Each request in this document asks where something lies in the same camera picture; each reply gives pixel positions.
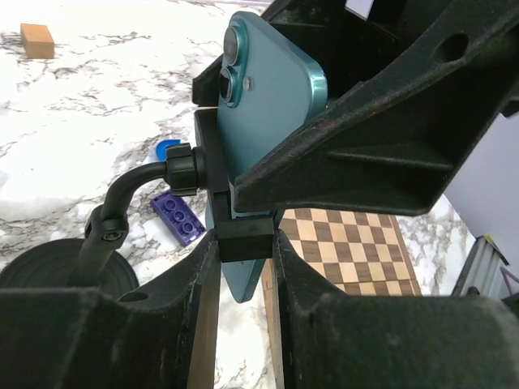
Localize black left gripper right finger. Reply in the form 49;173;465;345
273;232;518;388

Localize black phone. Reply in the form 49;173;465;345
207;11;328;303

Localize aluminium mounting rail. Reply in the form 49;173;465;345
451;235;512;299

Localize blue semicircle block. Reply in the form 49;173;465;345
155;139;182;161

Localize purple rectangular block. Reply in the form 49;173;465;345
150;191;206;246

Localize black phone stand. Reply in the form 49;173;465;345
1;109;282;297

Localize wooden chessboard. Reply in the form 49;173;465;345
262;208;420;388

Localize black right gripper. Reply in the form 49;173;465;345
234;1;518;215

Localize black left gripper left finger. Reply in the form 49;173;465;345
1;233;221;388

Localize brown wooden cube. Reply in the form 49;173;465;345
20;24;55;60

